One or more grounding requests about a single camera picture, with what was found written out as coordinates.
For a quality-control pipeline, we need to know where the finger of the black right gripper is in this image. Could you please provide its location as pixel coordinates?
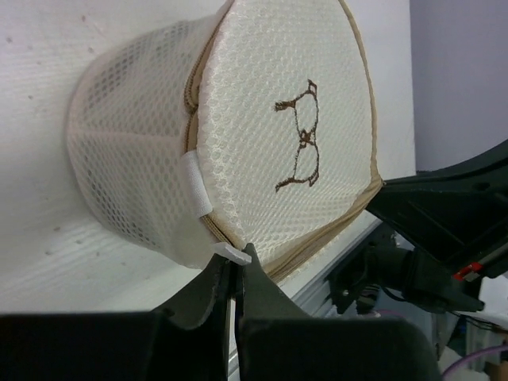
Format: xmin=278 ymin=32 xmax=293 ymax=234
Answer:
xmin=367 ymin=142 xmax=507 ymax=278

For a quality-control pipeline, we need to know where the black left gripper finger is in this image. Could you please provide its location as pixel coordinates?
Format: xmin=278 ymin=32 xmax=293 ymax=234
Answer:
xmin=235 ymin=243 xmax=310 ymax=320

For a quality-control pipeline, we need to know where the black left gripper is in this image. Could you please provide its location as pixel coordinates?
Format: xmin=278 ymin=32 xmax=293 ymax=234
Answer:
xmin=1 ymin=255 xmax=441 ymax=380

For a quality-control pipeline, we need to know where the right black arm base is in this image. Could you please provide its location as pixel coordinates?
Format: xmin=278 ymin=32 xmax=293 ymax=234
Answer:
xmin=328 ymin=224 xmax=484 ymax=314

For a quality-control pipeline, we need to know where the aluminium mounting rail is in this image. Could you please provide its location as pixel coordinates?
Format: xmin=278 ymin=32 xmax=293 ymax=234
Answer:
xmin=225 ymin=220 xmax=398 ymax=381

